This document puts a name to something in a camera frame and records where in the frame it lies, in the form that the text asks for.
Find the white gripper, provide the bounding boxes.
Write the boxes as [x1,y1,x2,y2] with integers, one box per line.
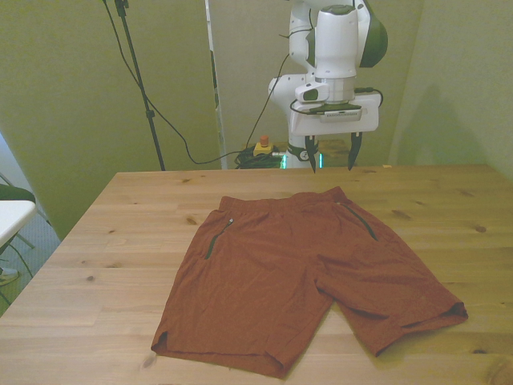
[289,91,381,174]

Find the rust red shorts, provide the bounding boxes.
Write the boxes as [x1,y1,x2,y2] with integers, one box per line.
[150,184,469,380]

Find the yellow emergency stop box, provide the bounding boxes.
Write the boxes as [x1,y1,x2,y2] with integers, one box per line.
[252,135,276,158]

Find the white vertical trim strip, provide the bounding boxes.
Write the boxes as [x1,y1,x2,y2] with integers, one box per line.
[204,0,226,170]

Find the dark rounded chair back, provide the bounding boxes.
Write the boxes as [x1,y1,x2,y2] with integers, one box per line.
[0,184,37,204]

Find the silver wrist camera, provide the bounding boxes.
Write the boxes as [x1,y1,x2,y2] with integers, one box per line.
[308,102,365,121]

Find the dark coiled cable bundle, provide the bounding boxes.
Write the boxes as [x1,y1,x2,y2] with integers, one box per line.
[234,146,288,170]

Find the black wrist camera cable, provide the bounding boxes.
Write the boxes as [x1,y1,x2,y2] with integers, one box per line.
[246,23,385,150]

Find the black stand camera cable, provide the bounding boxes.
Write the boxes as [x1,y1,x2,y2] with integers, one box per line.
[101,0,245,166]

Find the black straight camera stand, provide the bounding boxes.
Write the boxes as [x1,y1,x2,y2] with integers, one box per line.
[114,0,167,172]

